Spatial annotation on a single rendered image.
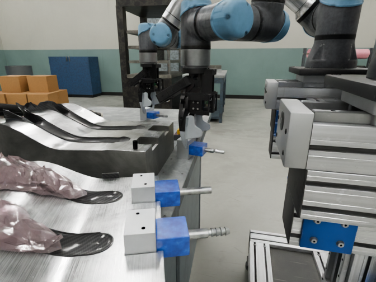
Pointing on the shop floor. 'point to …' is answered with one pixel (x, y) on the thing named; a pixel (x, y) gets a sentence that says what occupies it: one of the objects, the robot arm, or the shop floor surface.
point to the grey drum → (19, 70)
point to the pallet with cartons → (31, 89)
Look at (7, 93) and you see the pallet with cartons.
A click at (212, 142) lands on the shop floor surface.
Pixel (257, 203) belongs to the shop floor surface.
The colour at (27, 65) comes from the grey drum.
